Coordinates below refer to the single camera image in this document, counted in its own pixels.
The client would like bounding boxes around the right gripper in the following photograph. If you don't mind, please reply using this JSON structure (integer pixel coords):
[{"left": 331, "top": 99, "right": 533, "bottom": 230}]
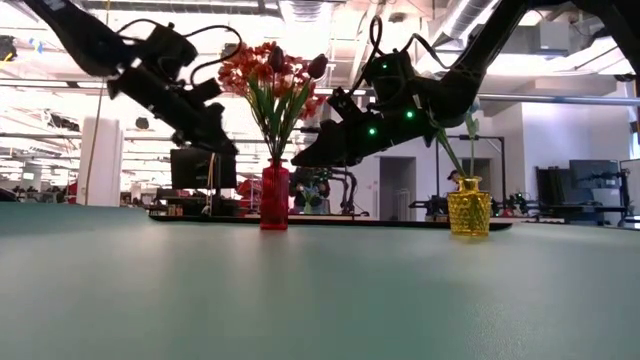
[{"left": 291, "top": 87, "right": 441, "bottom": 169}]

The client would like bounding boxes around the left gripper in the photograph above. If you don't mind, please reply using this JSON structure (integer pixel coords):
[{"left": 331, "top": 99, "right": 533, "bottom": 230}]
[{"left": 107, "top": 67, "right": 239, "bottom": 156}]

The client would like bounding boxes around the orange flower bouquet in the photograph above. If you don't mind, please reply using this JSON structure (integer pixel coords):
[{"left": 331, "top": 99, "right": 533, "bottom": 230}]
[{"left": 217, "top": 40, "right": 329, "bottom": 164}]

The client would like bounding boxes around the dark red artificial tulip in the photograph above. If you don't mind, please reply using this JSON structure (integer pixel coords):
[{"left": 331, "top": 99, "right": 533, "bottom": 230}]
[
  {"left": 279, "top": 53, "right": 330, "bottom": 161},
  {"left": 267, "top": 45, "right": 287, "bottom": 161}
]

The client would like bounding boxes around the cream artificial tulip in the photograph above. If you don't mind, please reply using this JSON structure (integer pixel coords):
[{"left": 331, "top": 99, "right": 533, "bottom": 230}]
[{"left": 433, "top": 127, "right": 466, "bottom": 179}]

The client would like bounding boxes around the white and blue tulip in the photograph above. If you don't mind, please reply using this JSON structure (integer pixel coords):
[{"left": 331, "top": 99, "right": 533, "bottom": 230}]
[{"left": 464, "top": 97, "right": 482, "bottom": 179}]

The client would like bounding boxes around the red glass vase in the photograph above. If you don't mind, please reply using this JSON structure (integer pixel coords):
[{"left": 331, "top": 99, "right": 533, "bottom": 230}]
[{"left": 259, "top": 158, "right": 290, "bottom": 231}]

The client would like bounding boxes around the yellow glass vase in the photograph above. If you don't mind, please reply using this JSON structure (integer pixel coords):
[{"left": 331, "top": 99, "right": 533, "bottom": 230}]
[{"left": 447, "top": 175, "right": 493, "bottom": 237}]

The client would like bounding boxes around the black monitor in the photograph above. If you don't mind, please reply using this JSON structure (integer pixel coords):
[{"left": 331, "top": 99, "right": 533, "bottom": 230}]
[{"left": 169, "top": 147, "right": 239, "bottom": 191}]

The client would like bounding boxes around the grey double door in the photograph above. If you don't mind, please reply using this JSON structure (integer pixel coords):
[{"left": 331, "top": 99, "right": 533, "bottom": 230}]
[{"left": 378, "top": 156, "right": 418, "bottom": 222}]

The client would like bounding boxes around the white column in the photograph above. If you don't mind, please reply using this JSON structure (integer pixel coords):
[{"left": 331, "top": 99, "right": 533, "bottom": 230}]
[{"left": 77, "top": 114, "right": 125, "bottom": 208}]

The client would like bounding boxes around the grey ceiling pipe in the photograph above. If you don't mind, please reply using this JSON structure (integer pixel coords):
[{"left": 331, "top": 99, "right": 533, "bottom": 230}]
[{"left": 477, "top": 92, "right": 640, "bottom": 108}]

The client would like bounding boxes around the black background desk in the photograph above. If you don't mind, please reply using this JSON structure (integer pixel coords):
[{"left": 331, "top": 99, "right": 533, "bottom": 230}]
[{"left": 534, "top": 201, "right": 629, "bottom": 225}]

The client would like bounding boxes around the black aluminium table frame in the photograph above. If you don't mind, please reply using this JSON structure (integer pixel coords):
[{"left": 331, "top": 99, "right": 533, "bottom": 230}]
[{"left": 148, "top": 213, "right": 514, "bottom": 232}]

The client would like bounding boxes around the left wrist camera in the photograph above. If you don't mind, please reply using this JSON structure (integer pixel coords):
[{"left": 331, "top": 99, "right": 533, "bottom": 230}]
[{"left": 142, "top": 22, "right": 200, "bottom": 76}]

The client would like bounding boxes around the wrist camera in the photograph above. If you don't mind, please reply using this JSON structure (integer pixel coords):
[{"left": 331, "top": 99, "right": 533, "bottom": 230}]
[
  {"left": 142, "top": 22, "right": 200, "bottom": 76},
  {"left": 367, "top": 48, "right": 417, "bottom": 101}
]

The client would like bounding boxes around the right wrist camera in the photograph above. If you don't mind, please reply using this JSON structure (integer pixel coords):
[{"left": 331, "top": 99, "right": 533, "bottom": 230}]
[{"left": 367, "top": 48, "right": 417, "bottom": 101}]

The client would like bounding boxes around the hanging tan cord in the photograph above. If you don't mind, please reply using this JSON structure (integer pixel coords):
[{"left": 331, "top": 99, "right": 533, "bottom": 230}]
[{"left": 83, "top": 79, "right": 109, "bottom": 206}]

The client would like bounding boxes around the dark wall screen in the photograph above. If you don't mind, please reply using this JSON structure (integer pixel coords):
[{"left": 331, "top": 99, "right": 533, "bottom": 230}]
[{"left": 568, "top": 159, "right": 621, "bottom": 204}]

